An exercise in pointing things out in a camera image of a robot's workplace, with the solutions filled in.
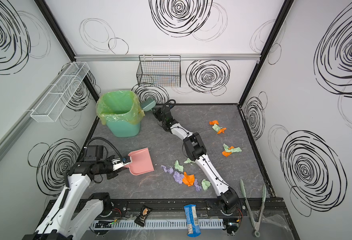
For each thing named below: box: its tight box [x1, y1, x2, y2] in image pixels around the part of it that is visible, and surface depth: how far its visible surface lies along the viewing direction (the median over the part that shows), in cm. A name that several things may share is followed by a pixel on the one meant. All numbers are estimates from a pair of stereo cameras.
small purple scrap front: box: [194, 178, 202, 192], surface depth 81 cm
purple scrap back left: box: [161, 165, 174, 174], surface depth 87 cm
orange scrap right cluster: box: [217, 127, 227, 134], surface depth 104 cm
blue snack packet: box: [183, 204, 202, 238], surface depth 71 cm
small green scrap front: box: [201, 179, 211, 191], surface depth 82 cm
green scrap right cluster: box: [212, 123, 223, 133], surface depth 107 cm
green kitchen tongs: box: [240, 179, 267, 238], surface depth 72 cm
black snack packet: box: [134, 205, 152, 228], surface depth 72 cm
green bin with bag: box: [96, 90, 146, 138], surface depth 95 cm
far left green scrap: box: [174, 160, 184, 172], surface depth 88 cm
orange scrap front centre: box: [182, 171, 195, 187], surface depth 84 cm
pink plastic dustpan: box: [124, 147, 155, 176], surface depth 86 cm
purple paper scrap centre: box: [173, 170, 184, 184], surface depth 84 cm
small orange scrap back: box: [209, 120, 220, 125], surface depth 111 cm
